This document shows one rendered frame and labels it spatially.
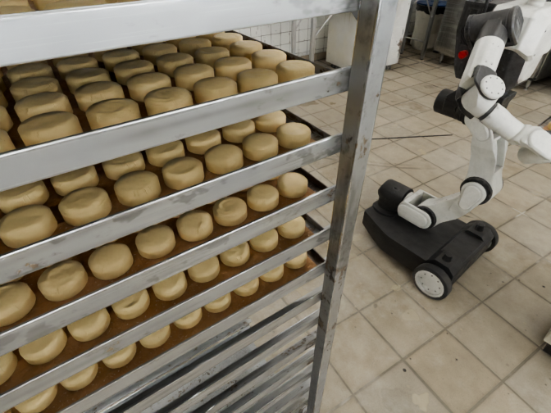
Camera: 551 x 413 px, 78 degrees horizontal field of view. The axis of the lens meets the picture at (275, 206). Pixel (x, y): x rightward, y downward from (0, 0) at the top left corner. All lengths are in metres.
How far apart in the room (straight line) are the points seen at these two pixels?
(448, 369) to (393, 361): 0.24
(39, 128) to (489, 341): 1.97
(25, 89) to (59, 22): 0.19
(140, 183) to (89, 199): 0.05
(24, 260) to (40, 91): 0.19
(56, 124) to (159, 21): 0.13
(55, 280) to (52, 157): 0.19
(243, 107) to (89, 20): 0.15
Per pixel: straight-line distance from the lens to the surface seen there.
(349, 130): 0.48
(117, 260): 0.47
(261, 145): 0.47
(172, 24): 0.33
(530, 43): 1.60
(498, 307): 2.21
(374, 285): 2.04
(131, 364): 0.62
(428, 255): 2.05
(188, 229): 0.48
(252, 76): 0.43
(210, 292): 0.52
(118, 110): 0.38
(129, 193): 0.41
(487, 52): 1.37
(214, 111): 0.36
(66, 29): 0.31
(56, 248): 0.39
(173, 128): 0.35
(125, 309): 0.53
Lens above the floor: 1.56
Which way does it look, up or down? 39 degrees down
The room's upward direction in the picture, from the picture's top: 1 degrees counter-clockwise
